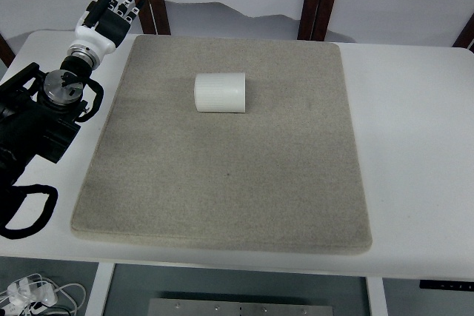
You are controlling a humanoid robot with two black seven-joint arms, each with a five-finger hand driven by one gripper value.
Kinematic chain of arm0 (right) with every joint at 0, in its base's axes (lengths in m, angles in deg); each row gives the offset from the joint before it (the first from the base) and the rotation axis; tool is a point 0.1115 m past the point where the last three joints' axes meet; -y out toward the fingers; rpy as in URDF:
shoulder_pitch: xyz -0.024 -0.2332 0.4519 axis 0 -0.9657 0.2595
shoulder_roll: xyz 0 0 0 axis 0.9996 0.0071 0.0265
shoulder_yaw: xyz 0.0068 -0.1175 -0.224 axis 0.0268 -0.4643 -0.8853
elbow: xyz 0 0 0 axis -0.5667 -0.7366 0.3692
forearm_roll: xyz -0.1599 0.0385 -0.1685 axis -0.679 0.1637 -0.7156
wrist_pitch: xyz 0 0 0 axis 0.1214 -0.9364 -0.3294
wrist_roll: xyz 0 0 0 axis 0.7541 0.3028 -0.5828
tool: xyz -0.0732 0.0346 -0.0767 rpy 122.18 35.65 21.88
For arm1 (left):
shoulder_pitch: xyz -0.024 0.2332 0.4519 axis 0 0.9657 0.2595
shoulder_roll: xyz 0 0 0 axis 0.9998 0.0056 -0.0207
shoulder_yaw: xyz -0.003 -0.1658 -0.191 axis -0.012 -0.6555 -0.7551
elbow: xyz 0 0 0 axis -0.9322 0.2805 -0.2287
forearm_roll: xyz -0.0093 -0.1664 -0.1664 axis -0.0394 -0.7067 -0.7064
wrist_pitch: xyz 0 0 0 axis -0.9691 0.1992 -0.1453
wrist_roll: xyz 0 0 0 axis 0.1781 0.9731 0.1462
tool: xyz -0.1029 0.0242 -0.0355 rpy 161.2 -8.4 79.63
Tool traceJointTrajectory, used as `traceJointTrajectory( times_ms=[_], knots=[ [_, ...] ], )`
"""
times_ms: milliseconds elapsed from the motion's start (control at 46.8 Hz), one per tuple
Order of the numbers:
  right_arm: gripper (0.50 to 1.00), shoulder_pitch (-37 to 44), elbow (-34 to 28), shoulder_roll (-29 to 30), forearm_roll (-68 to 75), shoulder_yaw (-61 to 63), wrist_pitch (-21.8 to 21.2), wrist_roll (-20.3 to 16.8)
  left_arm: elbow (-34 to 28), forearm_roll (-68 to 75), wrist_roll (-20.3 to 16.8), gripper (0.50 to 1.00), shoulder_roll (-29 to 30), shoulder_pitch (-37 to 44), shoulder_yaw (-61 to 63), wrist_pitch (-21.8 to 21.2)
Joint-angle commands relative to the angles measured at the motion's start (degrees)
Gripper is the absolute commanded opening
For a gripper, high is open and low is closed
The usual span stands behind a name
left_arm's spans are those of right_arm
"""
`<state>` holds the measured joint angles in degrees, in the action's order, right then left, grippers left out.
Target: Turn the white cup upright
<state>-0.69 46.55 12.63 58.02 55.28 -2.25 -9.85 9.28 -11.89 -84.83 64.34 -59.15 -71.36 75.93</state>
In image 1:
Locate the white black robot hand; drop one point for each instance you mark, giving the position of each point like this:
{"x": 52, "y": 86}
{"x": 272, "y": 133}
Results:
{"x": 100, "y": 30}

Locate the white ceramic cup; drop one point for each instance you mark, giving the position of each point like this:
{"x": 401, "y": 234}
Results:
{"x": 220, "y": 92}

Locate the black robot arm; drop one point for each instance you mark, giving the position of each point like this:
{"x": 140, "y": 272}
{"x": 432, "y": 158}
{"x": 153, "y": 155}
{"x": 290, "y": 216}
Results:
{"x": 41, "y": 112}

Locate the beige felt mat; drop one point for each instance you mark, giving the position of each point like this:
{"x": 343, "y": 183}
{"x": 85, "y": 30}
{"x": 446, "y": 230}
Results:
{"x": 281, "y": 177}

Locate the white table leg left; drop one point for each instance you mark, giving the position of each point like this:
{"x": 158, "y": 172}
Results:
{"x": 100, "y": 289}

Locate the white table leg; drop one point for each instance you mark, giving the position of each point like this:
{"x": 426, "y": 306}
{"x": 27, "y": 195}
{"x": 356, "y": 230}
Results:
{"x": 376, "y": 296}
{"x": 100, "y": 289}

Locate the white table leg right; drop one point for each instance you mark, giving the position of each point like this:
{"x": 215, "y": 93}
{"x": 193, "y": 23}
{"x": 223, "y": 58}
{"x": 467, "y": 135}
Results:
{"x": 376, "y": 296}

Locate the black table control panel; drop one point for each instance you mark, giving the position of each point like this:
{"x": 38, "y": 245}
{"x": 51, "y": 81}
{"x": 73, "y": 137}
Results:
{"x": 465, "y": 286}

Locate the metal base plate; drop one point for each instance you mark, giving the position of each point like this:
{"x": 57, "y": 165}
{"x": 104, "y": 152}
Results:
{"x": 183, "y": 307}

